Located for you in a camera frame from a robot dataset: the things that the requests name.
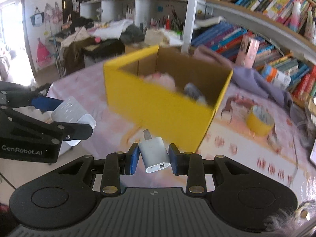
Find white bookshelf with books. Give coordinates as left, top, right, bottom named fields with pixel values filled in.
left=183, top=0, right=315, bottom=101

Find white square charger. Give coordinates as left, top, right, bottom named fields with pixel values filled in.
left=50, top=96, right=97, bottom=147

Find white charging cable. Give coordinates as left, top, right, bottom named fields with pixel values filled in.
left=289, top=120, right=312, bottom=191

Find pink plush pig toy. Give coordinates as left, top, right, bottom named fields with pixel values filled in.
left=143, top=72, right=176, bottom=91

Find white red small box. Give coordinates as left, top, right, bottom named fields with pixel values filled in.
left=267, top=134, right=283, bottom=153

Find small white plug adapter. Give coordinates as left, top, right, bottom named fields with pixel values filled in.
left=138, top=130, right=170, bottom=173

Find pile of clothes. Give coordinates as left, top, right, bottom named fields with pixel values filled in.
left=60, top=19, right=145, bottom=74

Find pink cartoon table mat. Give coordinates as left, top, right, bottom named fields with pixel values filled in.
left=48, top=64, right=315, bottom=201

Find yellow tape roll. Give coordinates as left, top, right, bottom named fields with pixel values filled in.
left=246, top=105, right=275, bottom=136

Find yellow cardboard box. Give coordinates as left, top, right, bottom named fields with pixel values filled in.
left=103, top=45, right=233, bottom=152

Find white side shelf unit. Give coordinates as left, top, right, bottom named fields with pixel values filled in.
left=80, top=0, right=195, bottom=30

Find orange white medicine boxes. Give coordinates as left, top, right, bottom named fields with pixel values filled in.
left=261, top=64, right=291, bottom=90

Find purple pink cloth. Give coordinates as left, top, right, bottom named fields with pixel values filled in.
left=193, top=45, right=306, bottom=124

